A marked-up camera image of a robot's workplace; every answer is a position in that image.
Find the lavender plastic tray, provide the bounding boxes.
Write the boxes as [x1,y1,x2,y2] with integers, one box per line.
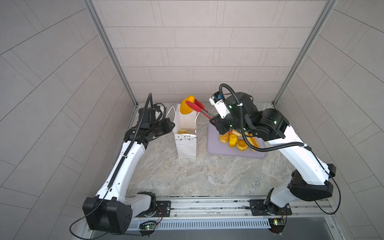
[207,124,267,159]

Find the red steel kitchen tongs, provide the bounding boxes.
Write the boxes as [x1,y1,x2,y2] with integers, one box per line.
[186,100,215,119]

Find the white cartoon animal paper bag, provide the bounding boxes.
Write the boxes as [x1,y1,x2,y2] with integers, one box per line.
[172,104,199,159]

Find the orange oval bread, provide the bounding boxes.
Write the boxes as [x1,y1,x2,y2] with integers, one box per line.
[180,96,195,115]

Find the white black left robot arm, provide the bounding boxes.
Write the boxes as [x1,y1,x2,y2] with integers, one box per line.
[82,94,175,235]

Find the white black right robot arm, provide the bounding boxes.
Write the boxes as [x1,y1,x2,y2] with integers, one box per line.
[210,84,338,216]

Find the striped spiral bread roll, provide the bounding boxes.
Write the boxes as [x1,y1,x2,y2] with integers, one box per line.
[219,132,230,144]

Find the yellow orange cone bread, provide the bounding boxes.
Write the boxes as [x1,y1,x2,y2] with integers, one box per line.
[228,133,239,148]

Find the long toasted crust bread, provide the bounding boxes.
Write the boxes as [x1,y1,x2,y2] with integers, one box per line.
[246,133,260,148]

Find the round yellow custard bun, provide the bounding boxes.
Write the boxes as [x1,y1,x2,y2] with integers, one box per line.
[236,139,248,152]

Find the left green circuit board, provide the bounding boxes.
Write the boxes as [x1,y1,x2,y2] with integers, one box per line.
[139,221,158,231]

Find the green circuit board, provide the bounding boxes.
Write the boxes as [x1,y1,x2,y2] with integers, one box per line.
[139,221,158,231]
[268,219,286,234]

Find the right green circuit board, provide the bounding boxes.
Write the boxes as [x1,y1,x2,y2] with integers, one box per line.
[268,219,286,234]

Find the aluminium left corner profile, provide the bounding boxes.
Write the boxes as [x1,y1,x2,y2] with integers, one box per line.
[83,0,138,107]

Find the aluminium corner profile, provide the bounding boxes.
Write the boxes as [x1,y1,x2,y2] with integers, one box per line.
[83,0,138,107]
[273,0,338,107]

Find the aluminium right corner profile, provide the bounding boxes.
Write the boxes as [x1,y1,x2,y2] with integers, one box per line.
[273,0,338,107]

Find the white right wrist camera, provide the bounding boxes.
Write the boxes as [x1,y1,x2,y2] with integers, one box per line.
[209,92,230,119]

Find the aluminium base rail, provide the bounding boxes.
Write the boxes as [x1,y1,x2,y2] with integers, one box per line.
[82,195,334,232]

